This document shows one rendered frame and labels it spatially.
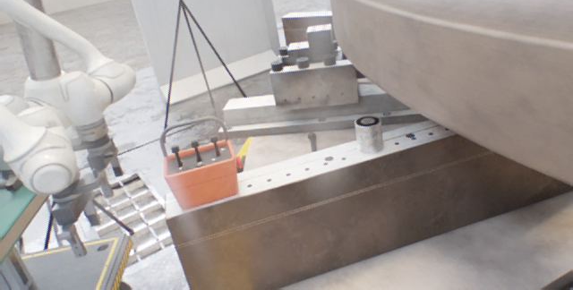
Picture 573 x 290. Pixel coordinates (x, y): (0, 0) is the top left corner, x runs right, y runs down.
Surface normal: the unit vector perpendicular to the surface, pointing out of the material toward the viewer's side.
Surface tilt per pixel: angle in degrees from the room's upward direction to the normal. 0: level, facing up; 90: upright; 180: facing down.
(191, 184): 97
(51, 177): 99
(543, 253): 0
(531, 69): 90
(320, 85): 90
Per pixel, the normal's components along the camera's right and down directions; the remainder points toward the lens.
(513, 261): -0.15, -0.90
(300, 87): -0.11, 0.44
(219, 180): 0.29, 0.47
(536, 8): -0.67, -0.51
